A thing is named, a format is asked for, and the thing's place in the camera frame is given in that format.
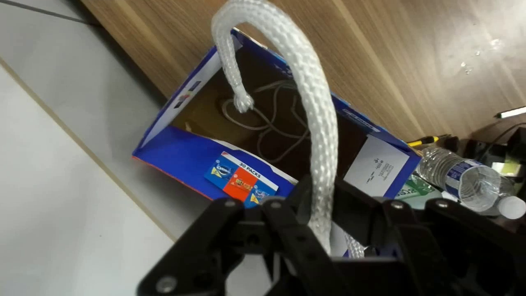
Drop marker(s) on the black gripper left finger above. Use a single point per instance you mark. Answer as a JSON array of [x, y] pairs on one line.
[[241, 241]]

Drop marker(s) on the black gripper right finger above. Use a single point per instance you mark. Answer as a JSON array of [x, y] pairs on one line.
[[438, 252]]

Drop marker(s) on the blue 30 packs carton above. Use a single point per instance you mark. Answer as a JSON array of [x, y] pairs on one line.
[[186, 157]]

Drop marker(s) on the clear plastic water bottle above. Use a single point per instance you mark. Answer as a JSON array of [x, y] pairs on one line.
[[466, 178]]

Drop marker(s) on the yellow black pen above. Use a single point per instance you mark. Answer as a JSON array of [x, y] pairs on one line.
[[423, 142]]

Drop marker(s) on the black electronic equipment pile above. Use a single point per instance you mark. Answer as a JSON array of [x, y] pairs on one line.
[[494, 149]]

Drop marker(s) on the white marker pen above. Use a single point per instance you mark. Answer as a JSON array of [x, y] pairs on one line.
[[512, 113]]

